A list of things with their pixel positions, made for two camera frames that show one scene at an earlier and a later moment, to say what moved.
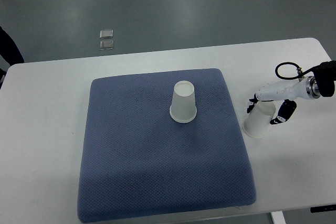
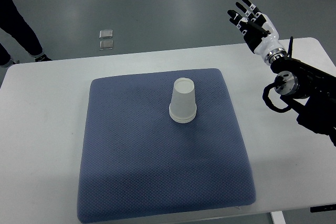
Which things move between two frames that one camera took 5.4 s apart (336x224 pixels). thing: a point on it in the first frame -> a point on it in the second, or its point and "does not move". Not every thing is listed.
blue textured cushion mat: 160,142 does not move
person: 9,50 -> 12,21
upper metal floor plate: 107,33 does not move
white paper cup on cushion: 183,108 does not move
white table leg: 278,217 does not move
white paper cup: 257,123 -> 182,105
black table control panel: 323,208 does not move
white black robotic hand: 307,87 -> 259,32
